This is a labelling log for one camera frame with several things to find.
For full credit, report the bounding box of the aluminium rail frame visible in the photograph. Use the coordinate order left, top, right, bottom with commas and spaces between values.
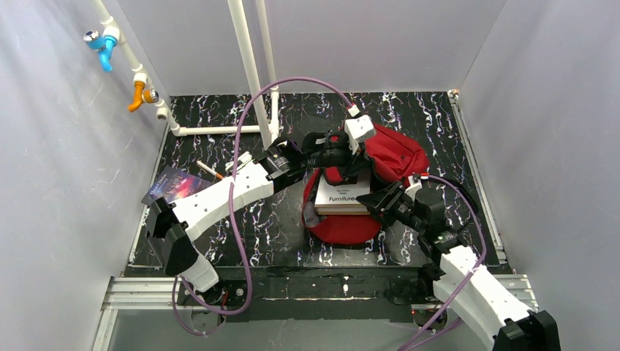
91, 276, 539, 351

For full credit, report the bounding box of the white furniture book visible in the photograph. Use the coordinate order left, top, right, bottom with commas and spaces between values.
314, 172, 371, 216

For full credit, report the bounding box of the red student backpack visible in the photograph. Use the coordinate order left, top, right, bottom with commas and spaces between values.
301, 124, 429, 245

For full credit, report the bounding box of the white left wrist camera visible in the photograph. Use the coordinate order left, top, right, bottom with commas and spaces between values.
344, 105, 377, 154

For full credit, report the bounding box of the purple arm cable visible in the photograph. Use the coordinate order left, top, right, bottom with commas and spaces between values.
172, 76, 360, 336
397, 174, 488, 351

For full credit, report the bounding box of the orange faucet valve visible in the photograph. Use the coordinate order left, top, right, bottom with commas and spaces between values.
127, 80, 159, 113

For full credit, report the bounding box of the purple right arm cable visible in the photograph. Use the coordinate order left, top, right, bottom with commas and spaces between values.
397, 174, 488, 351

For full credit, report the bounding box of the white orange-tipped marker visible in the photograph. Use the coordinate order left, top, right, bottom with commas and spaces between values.
196, 160, 224, 180

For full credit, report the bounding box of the blue faucet valve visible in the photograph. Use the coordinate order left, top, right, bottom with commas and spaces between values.
83, 31, 118, 72

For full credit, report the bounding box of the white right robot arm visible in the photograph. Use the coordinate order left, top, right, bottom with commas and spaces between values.
357, 182, 561, 350

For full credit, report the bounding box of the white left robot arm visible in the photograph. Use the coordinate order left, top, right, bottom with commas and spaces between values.
145, 128, 377, 293

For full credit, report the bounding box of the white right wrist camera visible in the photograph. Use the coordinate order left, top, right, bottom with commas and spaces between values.
405, 173, 429, 199

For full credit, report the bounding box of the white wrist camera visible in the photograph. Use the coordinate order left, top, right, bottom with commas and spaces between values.
344, 105, 377, 154
405, 173, 429, 199

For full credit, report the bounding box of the dark galaxy cover book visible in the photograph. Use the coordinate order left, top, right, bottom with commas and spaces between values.
141, 166, 212, 206

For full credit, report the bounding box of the white stapler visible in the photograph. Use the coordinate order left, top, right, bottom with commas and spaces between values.
237, 151, 253, 168

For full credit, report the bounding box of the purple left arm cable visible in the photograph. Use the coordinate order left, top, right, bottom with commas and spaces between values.
172, 76, 360, 336

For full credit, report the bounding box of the white PVC pipe frame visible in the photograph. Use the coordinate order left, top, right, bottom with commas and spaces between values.
94, 1, 280, 146

